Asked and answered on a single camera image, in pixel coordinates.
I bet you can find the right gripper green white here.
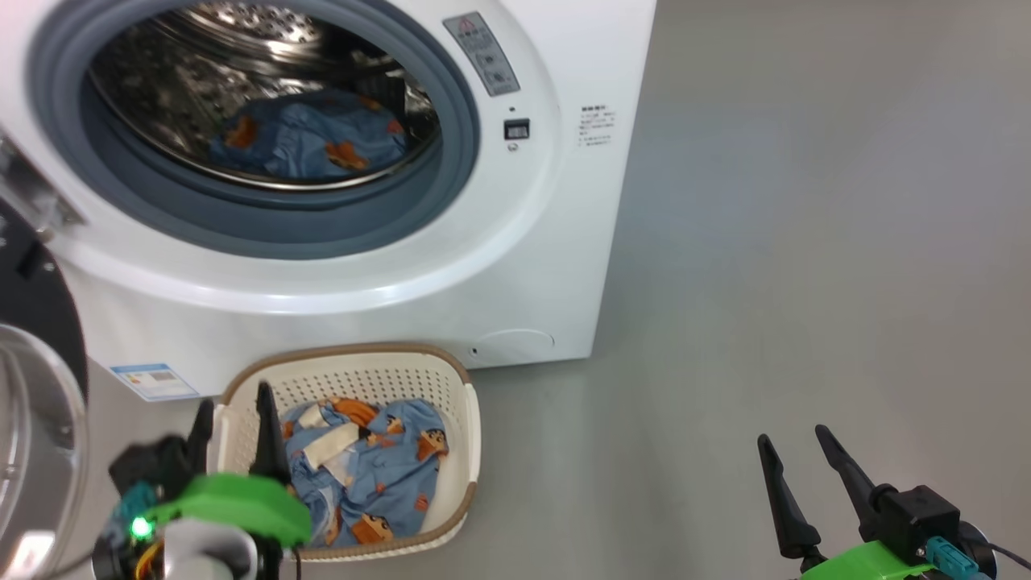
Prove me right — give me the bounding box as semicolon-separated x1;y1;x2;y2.
757;425;935;580

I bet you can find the camera teal connector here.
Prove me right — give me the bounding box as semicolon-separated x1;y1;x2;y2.
114;482;155;524
926;537;993;580

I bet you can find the steel washing machine drum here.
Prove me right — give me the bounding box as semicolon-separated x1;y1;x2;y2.
87;0;442;193

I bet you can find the black round washing machine door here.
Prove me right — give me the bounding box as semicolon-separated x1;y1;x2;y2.
0;133;89;580

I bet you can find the left camera teal connector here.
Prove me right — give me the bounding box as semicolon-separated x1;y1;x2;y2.
114;482;155;524

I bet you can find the left gripper green white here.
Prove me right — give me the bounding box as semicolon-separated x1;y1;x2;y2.
145;381;313;580

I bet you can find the cream perforated laundry basket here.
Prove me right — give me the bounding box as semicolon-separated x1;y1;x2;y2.
208;342;482;562

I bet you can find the right camera teal connector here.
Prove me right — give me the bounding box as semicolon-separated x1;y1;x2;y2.
926;537;993;580

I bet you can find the blue energy label sticker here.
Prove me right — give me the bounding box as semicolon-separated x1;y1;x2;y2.
111;363;200;402

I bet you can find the small text sticker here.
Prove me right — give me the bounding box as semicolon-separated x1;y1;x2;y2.
575;105;618;148

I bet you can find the round white filter cover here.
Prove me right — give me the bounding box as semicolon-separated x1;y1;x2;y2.
474;328;557;368

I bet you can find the grey rubber door seal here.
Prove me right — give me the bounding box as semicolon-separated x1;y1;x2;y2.
28;0;482;260

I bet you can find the blue cartoon print garment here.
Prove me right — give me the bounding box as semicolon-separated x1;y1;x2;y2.
209;89;409;182
280;397;449;549

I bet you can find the white front-load washing machine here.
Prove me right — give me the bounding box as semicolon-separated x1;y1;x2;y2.
0;0;657;401

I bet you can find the grey warning sticker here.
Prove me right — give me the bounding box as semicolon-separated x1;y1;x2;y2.
443;11;521;97

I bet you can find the silver door hinge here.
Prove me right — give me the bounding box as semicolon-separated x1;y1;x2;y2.
0;137;85;242

